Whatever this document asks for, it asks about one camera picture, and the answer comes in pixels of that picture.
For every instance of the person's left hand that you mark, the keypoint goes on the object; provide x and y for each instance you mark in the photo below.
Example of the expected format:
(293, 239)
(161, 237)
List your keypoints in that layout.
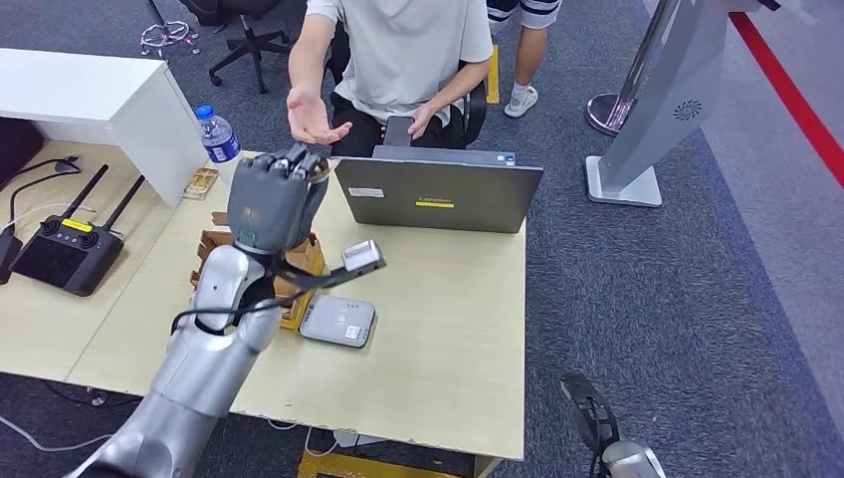
(422, 122)

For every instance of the dark smartphone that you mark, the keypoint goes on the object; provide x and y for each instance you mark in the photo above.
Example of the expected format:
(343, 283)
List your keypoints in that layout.
(397, 132)

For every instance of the yellow base plate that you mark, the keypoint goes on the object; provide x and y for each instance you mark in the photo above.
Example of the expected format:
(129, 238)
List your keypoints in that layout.
(369, 468)

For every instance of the white cabinet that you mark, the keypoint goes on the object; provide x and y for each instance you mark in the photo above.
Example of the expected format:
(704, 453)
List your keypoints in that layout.
(79, 86)

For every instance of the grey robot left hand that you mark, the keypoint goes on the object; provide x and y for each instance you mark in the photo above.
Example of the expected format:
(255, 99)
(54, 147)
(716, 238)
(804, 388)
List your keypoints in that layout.
(264, 198)

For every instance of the person's right hand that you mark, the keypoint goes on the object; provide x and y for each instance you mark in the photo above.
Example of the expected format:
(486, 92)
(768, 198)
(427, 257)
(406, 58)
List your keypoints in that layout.
(306, 119)

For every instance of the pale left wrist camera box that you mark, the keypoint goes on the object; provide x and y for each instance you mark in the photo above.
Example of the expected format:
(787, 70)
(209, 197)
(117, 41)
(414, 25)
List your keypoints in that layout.
(362, 254)

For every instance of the person's right forearm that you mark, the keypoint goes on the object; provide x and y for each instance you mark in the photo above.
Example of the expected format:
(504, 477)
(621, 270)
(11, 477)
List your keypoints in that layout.
(306, 63)

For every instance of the clear water bottle blue cap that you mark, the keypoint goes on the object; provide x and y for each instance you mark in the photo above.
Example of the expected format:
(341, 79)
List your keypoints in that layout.
(217, 142)

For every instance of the chrome stanchion post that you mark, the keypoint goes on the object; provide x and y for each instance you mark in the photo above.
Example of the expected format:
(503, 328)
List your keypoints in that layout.
(606, 109)

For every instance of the grey kiosk stand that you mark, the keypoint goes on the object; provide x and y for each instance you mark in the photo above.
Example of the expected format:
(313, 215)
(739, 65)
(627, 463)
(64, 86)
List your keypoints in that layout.
(679, 86)

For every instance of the black rounded object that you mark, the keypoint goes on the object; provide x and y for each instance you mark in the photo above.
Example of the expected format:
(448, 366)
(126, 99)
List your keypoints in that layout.
(16, 148)

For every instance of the standing person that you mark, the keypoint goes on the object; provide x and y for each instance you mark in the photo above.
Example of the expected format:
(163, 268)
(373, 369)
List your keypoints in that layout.
(531, 53)

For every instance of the brown cardboard card box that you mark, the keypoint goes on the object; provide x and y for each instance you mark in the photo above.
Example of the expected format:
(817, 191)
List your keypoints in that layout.
(306, 257)

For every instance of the black remote controller with antennas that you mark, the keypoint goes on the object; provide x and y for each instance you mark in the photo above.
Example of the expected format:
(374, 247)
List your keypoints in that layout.
(66, 254)

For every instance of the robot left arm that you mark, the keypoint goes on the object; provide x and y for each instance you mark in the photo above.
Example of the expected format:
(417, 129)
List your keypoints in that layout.
(198, 369)

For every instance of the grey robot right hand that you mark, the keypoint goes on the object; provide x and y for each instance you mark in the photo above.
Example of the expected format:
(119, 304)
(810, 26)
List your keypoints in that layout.
(587, 409)

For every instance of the person's left forearm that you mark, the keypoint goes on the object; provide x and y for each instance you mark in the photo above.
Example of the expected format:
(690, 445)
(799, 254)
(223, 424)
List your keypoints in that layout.
(461, 82)

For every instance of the black office chair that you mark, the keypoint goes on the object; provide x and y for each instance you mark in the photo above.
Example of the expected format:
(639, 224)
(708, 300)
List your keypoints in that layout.
(250, 46)
(476, 112)

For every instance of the grey laptop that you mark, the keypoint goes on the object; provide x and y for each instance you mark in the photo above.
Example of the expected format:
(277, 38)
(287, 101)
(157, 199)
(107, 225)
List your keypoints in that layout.
(435, 191)

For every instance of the seated person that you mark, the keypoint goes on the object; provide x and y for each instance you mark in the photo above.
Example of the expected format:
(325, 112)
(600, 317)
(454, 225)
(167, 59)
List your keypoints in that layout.
(402, 53)

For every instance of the white shoe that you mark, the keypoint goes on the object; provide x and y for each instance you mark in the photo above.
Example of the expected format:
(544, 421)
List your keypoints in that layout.
(521, 102)

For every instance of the light wood desk side panel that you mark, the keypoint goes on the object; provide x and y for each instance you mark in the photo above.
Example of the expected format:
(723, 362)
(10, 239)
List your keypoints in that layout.
(486, 470)

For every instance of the grey card reader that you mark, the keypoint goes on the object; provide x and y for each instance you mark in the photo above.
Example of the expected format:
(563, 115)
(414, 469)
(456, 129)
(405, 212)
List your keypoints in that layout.
(333, 320)

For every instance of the small black device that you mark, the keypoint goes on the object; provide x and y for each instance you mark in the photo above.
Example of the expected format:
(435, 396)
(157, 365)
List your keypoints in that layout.
(8, 257)

